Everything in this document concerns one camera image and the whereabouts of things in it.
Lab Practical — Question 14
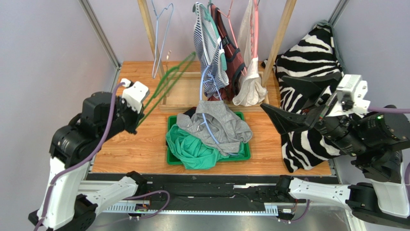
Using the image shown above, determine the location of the navy maroon tank top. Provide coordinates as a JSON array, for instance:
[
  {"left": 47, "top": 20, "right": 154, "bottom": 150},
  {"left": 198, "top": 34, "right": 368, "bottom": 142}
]
[{"left": 183, "top": 107, "right": 197, "bottom": 118}]

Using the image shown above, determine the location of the green tank top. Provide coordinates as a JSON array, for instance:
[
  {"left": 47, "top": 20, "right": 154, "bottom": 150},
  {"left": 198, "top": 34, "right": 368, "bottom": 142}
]
[{"left": 165, "top": 124, "right": 243, "bottom": 170}]

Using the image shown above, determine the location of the grey tank top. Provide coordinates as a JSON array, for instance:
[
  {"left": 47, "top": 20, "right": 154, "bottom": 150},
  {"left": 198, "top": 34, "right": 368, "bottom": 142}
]
[{"left": 176, "top": 101, "right": 253, "bottom": 156}]

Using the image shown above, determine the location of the green velvet hanger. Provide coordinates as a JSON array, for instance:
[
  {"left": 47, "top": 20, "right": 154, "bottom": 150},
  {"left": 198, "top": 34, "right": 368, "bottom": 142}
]
[{"left": 137, "top": 51, "right": 196, "bottom": 128}]

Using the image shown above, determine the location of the light blue plastic hanger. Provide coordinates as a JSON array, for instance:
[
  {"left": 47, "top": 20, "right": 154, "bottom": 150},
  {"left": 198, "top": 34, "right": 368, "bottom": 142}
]
[{"left": 199, "top": 64, "right": 239, "bottom": 157}]

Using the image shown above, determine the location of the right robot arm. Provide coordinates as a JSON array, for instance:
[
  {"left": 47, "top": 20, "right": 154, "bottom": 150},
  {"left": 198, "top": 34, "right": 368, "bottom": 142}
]
[{"left": 261, "top": 73, "right": 410, "bottom": 229}]

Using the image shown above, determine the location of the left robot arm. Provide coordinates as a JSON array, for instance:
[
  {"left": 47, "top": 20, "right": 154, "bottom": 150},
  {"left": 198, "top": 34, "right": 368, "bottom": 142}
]
[{"left": 28, "top": 92, "right": 147, "bottom": 231}]

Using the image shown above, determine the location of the white tank top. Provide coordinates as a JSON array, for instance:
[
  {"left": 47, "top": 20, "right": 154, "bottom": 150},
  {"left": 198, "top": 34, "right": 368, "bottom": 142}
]
[{"left": 232, "top": 0, "right": 267, "bottom": 107}]

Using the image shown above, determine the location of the maroon printed tank top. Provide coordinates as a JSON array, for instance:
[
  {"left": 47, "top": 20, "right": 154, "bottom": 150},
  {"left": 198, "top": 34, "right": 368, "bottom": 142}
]
[{"left": 209, "top": 3, "right": 245, "bottom": 102}]

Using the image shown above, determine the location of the pink plastic hanger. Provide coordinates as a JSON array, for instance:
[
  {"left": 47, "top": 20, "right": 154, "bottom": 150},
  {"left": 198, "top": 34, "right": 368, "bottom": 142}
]
[{"left": 251, "top": 0, "right": 259, "bottom": 58}]

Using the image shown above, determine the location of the blue striped tank top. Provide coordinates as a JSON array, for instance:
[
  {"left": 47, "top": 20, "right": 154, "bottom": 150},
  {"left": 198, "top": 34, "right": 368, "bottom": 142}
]
[{"left": 192, "top": 2, "right": 229, "bottom": 101}]

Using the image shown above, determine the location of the teal plastic hanger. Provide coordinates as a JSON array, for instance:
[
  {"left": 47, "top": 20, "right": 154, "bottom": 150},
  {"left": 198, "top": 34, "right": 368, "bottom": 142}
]
[{"left": 194, "top": 2, "right": 227, "bottom": 74}]

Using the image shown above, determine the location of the zebra print blanket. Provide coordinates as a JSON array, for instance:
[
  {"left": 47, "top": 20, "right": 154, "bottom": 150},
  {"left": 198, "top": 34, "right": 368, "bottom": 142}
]
[{"left": 272, "top": 20, "right": 345, "bottom": 173}]

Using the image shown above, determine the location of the wooden clothes rack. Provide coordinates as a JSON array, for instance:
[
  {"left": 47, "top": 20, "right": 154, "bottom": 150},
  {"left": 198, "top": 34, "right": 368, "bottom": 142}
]
[{"left": 138, "top": 0, "right": 296, "bottom": 113}]

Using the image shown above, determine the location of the green plastic tray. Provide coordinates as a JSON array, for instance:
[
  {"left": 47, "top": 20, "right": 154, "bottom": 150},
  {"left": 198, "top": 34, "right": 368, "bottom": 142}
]
[{"left": 166, "top": 115, "right": 251, "bottom": 165}]

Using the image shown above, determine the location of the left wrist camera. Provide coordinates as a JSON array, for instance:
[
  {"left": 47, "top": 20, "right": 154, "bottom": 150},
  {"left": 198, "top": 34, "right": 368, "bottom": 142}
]
[{"left": 120, "top": 78, "right": 150, "bottom": 114}]

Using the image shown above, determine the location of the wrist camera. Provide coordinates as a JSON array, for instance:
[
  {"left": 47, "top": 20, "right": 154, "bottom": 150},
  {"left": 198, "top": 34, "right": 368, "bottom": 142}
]
[
  {"left": 120, "top": 78, "right": 150, "bottom": 114},
  {"left": 325, "top": 74, "right": 370, "bottom": 117}
]

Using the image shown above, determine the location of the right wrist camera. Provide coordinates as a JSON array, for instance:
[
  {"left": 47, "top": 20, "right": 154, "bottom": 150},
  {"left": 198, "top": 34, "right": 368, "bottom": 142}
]
[{"left": 325, "top": 74, "right": 370, "bottom": 117}]

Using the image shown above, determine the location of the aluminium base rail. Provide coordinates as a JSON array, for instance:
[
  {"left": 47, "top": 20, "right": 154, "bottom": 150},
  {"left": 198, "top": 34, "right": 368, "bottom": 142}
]
[{"left": 73, "top": 173, "right": 367, "bottom": 231}]

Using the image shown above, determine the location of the thin pink wire hanger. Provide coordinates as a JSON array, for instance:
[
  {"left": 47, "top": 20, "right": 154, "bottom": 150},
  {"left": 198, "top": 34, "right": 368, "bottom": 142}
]
[{"left": 218, "top": 0, "right": 239, "bottom": 48}]

